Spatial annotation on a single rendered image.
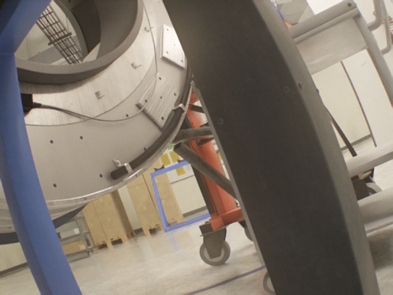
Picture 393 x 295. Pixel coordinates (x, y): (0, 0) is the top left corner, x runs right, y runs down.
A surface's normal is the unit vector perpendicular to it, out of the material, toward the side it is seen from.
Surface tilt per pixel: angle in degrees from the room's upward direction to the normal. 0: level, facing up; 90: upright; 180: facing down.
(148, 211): 90
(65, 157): 90
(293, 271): 90
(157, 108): 90
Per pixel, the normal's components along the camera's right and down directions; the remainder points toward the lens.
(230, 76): -0.52, 0.09
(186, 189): 0.03, -0.14
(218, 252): -0.26, -0.03
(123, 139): 0.74, -0.36
